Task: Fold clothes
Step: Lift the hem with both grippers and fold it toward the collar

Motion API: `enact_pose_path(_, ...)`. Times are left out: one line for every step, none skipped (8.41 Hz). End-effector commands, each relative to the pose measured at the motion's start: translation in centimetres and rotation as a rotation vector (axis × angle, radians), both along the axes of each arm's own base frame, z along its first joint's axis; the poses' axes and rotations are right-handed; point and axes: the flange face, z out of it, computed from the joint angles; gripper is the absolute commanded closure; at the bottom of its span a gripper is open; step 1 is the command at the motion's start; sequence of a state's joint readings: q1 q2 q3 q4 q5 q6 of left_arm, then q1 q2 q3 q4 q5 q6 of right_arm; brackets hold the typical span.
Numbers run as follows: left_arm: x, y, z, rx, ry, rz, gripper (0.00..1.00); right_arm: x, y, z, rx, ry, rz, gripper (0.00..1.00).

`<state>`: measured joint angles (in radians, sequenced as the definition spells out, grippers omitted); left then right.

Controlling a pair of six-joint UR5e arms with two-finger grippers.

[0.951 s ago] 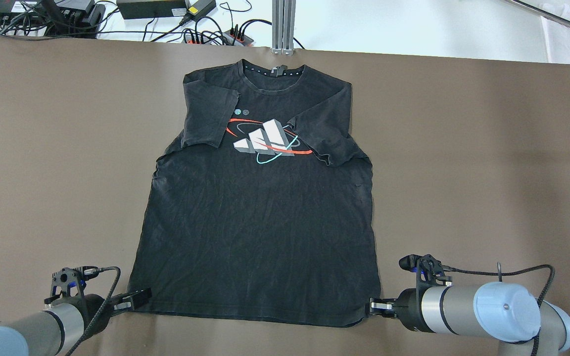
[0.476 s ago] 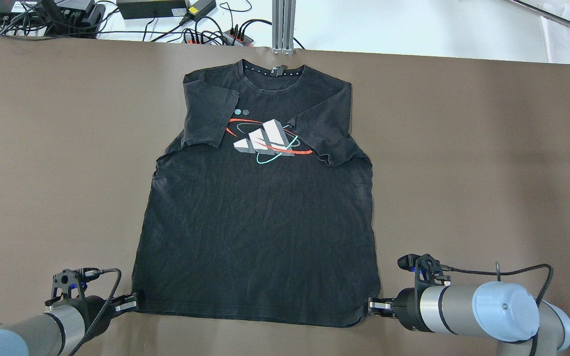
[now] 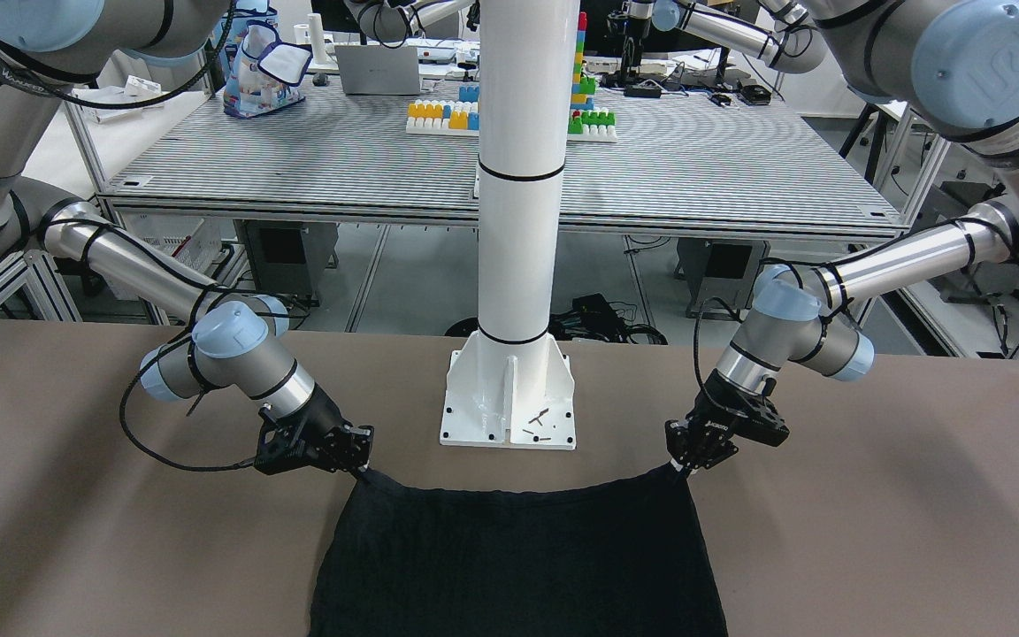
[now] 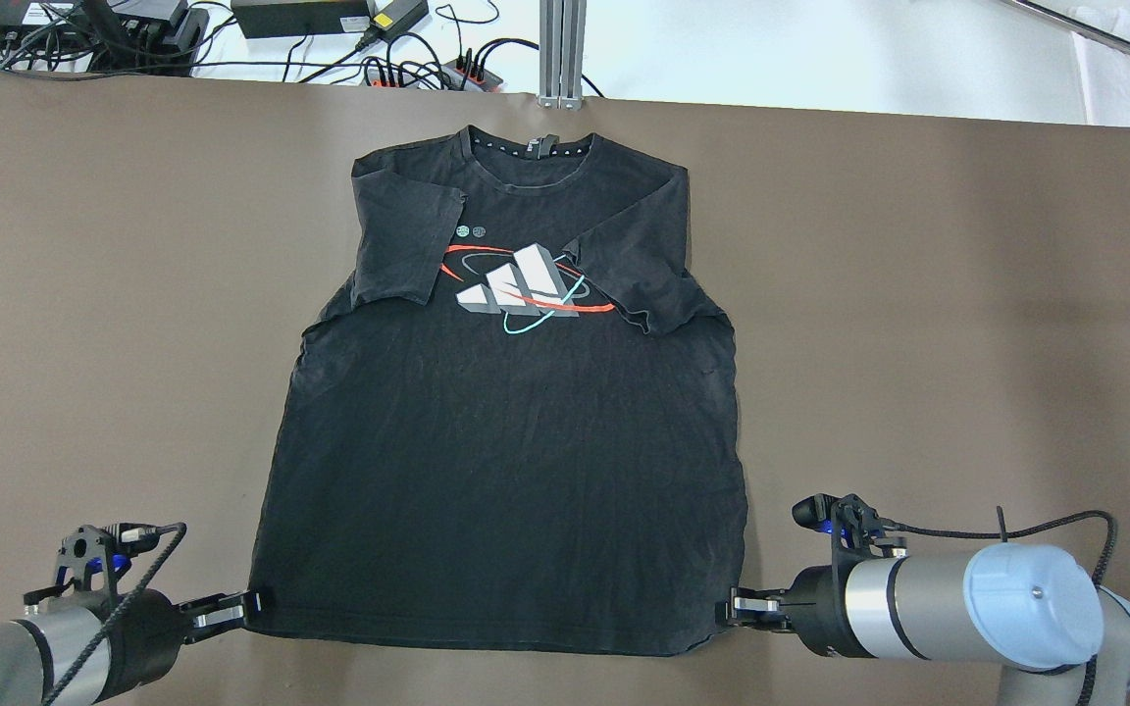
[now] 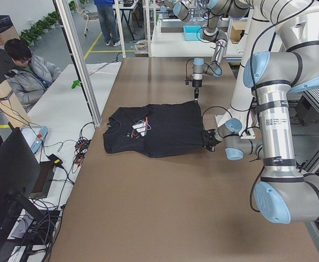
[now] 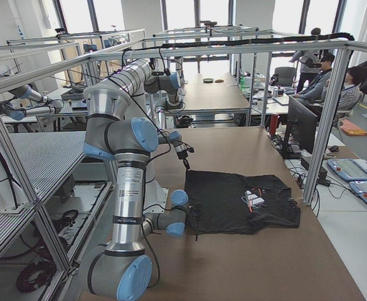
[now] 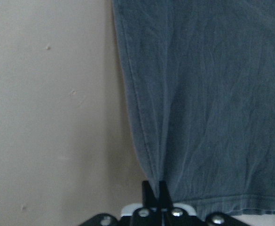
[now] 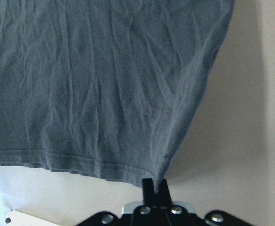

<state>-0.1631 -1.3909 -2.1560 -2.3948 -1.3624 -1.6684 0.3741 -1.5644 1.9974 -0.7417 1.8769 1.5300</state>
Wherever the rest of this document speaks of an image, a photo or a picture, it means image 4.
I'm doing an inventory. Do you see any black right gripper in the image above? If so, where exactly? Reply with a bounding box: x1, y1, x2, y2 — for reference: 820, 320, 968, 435
718, 567, 850, 656

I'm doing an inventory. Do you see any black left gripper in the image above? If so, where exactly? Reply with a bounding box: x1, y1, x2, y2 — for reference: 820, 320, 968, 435
108, 589, 263, 692

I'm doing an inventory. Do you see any black printed t-shirt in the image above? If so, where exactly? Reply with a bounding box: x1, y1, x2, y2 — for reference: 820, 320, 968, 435
246, 127, 748, 657

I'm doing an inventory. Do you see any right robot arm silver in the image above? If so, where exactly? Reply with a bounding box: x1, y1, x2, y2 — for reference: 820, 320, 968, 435
718, 542, 1130, 705

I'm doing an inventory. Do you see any brown table mat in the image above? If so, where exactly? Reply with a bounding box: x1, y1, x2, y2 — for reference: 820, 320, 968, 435
0, 67, 1130, 706

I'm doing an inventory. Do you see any orange grey usb hub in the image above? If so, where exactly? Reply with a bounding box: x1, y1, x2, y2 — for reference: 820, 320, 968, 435
354, 56, 458, 90
442, 55, 505, 93

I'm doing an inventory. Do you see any black electronics box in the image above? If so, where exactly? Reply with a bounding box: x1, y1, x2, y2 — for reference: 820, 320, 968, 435
0, 1, 210, 76

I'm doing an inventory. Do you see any black power adapter brick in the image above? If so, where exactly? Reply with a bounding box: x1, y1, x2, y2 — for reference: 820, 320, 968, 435
229, 1, 376, 40

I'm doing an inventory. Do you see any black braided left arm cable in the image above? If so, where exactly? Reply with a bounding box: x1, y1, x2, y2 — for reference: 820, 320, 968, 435
40, 522, 188, 706

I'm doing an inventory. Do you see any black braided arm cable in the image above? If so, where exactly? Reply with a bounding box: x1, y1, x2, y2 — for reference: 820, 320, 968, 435
40, 522, 188, 706
879, 509, 1120, 706

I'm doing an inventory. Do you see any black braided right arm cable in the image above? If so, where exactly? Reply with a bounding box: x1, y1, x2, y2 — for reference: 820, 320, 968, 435
879, 509, 1120, 706

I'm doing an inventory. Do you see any aluminium profile post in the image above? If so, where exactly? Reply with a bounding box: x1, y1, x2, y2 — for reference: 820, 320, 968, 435
538, 0, 586, 111

